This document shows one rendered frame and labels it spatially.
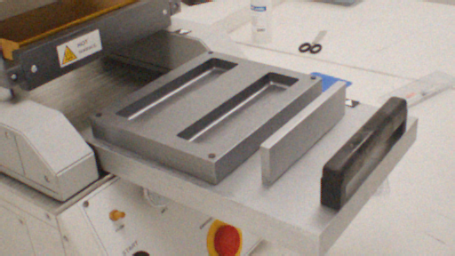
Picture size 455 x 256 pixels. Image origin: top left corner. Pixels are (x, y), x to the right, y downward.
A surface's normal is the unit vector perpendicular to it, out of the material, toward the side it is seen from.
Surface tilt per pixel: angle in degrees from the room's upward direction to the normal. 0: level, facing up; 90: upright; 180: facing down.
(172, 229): 65
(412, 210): 0
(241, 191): 0
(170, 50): 90
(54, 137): 41
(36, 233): 90
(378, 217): 0
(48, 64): 90
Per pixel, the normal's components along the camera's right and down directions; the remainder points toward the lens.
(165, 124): -0.04, -0.89
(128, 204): 0.74, -0.17
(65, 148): 0.52, -0.53
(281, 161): 0.83, 0.22
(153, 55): -0.55, 0.40
